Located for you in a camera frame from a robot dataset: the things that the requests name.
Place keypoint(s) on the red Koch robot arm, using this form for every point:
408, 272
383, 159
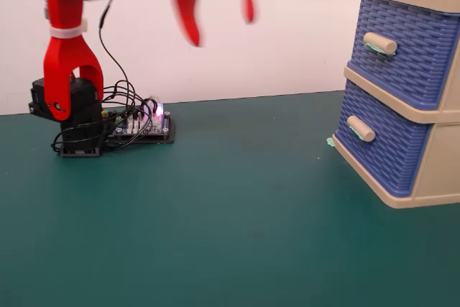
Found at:
64, 55

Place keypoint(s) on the long white zip tie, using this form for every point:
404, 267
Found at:
68, 31

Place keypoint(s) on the controller circuit board with LEDs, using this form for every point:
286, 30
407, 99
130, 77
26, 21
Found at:
151, 125

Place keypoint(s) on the electronics control board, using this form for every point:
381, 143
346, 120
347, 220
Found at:
171, 134

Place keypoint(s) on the green putty blob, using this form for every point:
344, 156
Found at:
330, 141

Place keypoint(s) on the dark green table mat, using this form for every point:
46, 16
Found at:
215, 213

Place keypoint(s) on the beige plastic drawer cabinet frame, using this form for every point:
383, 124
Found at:
445, 163

